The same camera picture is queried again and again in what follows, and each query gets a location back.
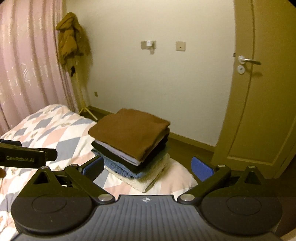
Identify beige door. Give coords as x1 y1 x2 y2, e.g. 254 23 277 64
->
211 1 295 179

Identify beige wall switch plate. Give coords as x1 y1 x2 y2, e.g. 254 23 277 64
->
176 41 186 51

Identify pink curtain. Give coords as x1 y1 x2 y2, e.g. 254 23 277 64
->
1 1 78 133

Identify cream fleece folded towel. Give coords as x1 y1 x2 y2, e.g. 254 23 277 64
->
103 153 170 193

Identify brown long-sleeve garment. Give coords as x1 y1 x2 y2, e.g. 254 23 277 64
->
88 108 171 163

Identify yellow coat rack stand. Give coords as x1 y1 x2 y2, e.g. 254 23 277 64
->
69 56 98 121

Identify black folded garment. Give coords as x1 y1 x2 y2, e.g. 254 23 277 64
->
97 133 169 167

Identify wall switch with hook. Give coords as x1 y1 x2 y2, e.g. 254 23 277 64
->
140 40 156 50

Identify silver door handle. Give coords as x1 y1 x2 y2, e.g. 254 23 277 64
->
238 55 261 65

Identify checkered patchwork quilt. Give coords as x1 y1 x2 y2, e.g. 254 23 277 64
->
1 104 197 240

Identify mustard jacket on rack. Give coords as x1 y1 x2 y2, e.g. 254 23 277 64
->
56 12 91 68

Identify blue folded jeans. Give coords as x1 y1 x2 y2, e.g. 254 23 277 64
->
92 148 167 179

